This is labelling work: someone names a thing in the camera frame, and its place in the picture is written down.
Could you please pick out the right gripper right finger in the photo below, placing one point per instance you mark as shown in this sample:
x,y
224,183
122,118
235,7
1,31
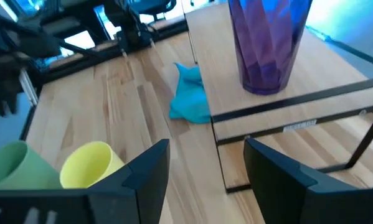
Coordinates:
x,y
286,193

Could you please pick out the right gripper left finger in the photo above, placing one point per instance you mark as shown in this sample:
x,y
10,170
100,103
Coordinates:
x,y
136,189

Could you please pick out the yellow mug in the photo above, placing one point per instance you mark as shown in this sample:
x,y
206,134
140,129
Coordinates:
x,y
86,165

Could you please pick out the green cup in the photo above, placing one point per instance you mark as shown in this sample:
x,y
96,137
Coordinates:
x,y
15,168

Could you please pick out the purple faceted plastic tumbler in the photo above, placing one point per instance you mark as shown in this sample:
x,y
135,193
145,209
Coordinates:
x,y
267,46

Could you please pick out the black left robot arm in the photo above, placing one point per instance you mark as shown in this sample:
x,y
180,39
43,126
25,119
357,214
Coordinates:
x,y
130,31

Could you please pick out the teal cloth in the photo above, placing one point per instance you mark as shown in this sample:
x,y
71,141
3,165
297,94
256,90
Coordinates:
x,y
189,99

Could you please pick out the blue office chair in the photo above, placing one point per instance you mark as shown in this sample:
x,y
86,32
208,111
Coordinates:
x,y
152,6

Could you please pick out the wooden shelf with black frame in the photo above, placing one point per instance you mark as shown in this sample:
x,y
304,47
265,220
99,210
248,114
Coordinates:
x,y
223,77

